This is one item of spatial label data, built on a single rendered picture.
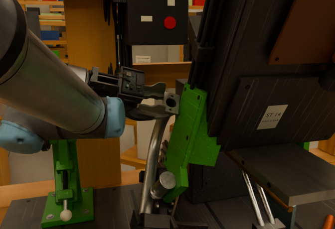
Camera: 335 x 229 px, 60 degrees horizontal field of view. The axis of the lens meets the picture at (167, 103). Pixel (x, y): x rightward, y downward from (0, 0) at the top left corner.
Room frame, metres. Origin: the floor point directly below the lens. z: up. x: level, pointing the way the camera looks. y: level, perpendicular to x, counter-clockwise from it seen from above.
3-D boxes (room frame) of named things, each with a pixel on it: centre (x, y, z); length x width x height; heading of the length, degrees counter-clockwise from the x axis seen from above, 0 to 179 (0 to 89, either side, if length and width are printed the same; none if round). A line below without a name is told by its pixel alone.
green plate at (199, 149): (0.62, -0.07, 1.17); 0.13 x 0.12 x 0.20; 105
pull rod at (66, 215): (0.64, 0.26, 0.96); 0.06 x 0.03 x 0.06; 15
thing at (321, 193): (0.63, -0.22, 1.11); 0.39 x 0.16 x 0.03; 15
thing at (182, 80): (0.86, -0.19, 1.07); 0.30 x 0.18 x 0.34; 105
